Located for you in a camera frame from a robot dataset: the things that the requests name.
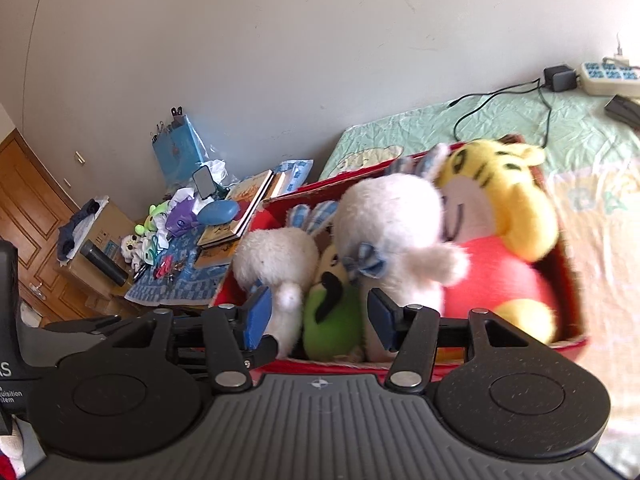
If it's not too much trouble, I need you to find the small white plush toy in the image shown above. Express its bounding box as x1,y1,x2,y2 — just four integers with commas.
120,234,151,268

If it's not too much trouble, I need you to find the yellow tiger plush toy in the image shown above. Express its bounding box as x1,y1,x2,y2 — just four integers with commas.
435,139,561,346

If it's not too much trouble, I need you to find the dark blue cloth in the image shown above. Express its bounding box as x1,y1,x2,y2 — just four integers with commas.
56,199,108,261

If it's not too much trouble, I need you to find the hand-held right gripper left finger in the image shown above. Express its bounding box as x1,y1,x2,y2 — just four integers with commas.
95,287,275,393

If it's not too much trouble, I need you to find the blue printed packet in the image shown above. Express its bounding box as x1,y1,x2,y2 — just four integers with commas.
272,159,315,196

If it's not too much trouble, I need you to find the blue patterned tablecloth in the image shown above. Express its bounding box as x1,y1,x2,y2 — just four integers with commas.
124,230,236,308

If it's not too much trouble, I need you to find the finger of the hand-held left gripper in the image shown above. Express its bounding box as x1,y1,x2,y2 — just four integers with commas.
42,314,279,370

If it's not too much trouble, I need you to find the pale green bed sheet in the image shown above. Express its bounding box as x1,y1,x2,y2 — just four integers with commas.
320,87,640,466

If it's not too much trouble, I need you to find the black thermos bottle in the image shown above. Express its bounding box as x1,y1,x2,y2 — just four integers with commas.
80,240,130,287

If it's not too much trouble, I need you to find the black power adapter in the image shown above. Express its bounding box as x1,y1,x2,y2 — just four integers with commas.
544,64,578,93

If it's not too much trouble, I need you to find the white charger plug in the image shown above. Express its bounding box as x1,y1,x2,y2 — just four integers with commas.
602,35,633,68

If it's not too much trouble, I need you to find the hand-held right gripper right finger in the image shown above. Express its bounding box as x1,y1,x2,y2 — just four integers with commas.
366,287,538,390

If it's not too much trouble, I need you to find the purple toy figure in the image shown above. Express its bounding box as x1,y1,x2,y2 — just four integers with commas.
164,199,198,236

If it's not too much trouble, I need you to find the green frog toy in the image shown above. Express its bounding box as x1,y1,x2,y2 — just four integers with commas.
144,201,171,236

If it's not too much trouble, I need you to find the blue glasses case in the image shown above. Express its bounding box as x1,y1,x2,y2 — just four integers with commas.
196,200,241,226

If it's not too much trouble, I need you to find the brown cardboard box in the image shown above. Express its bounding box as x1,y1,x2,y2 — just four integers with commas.
55,200,146,301

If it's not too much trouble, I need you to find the black smartphone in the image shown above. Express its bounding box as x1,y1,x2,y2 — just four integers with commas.
604,94,640,128

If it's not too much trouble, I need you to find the brown cover book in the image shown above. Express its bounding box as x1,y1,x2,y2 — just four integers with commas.
192,240,241,268

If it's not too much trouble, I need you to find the red cardboard box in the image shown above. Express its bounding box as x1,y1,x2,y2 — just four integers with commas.
210,134,591,381

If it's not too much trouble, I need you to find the black adapter cable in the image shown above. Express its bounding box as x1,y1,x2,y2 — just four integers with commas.
447,77,553,148

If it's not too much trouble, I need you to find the blue folder with clips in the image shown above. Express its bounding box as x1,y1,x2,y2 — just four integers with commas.
150,107,218,186

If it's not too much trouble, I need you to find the white plush rabbit blue bow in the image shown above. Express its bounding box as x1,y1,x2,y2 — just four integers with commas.
332,142,473,363

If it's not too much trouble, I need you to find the white power strip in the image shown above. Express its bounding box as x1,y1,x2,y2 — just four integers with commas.
580,60,640,97

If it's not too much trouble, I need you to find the red white clothing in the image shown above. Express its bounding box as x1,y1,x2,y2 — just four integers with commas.
0,425,46,480

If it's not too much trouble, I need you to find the stack of books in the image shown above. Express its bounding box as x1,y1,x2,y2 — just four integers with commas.
197,170,275,248

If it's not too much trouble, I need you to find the white crumpled plastic bag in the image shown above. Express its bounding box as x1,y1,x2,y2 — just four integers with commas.
200,159,230,183

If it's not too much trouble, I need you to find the black phone on stand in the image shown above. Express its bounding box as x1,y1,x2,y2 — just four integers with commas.
192,166,217,197

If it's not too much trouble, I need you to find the green plush toy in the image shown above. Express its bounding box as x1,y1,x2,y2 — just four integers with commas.
301,242,366,361

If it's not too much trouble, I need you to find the wooden door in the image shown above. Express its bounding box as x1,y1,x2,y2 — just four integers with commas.
0,130,116,326

